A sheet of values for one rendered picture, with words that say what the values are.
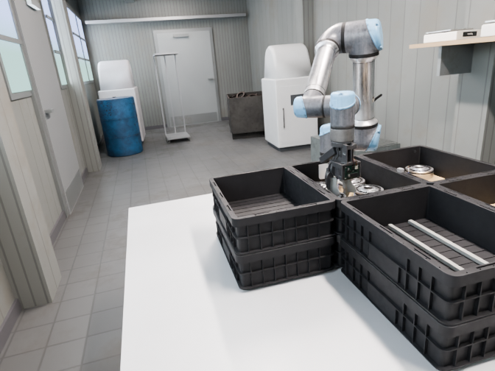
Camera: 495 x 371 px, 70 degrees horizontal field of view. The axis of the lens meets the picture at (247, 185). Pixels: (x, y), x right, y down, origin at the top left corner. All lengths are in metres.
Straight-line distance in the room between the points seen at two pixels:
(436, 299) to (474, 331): 0.10
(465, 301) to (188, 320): 0.62
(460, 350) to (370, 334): 0.18
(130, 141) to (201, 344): 5.54
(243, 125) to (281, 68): 1.56
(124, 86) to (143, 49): 1.98
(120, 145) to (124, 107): 0.62
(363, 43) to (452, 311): 1.04
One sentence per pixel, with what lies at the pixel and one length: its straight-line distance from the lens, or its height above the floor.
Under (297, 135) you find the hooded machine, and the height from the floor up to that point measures 0.24.
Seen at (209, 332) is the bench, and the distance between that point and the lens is 0.94.
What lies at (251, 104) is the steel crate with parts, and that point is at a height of 0.62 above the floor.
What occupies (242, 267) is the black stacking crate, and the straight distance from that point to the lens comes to 1.00.
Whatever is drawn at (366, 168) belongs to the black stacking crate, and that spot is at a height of 0.90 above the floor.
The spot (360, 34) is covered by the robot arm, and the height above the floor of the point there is 1.38.
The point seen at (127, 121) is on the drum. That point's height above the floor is 0.57.
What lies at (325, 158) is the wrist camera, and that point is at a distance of 1.24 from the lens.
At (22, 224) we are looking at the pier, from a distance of 2.41.
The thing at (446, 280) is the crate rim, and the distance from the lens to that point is 0.74.
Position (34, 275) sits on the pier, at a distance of 2.54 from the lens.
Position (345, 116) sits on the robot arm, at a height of 1.13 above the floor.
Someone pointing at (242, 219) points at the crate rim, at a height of 0.93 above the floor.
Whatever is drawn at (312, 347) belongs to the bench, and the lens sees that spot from 0.88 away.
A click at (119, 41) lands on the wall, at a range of 8.87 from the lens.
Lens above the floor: 1.31
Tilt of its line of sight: 19 degrees down
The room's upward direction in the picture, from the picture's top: 5 degrees counter-clockwise
